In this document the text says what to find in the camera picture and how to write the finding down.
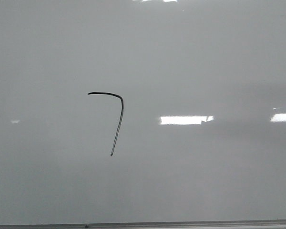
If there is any white whiteboard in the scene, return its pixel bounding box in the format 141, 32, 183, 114
0, 0, 286, 225

